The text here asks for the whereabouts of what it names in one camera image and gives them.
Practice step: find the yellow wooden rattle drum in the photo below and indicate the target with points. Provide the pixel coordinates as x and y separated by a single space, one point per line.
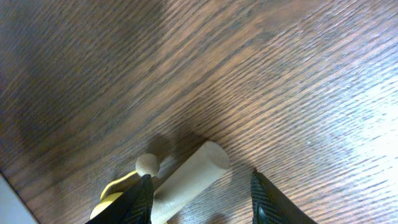
196 174

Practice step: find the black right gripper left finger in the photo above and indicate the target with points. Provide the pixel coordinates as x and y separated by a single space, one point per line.
132 206

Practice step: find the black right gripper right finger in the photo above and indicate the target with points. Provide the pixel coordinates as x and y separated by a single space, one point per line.
270 205

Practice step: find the white cardboard box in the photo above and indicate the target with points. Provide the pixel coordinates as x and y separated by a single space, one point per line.
13 210

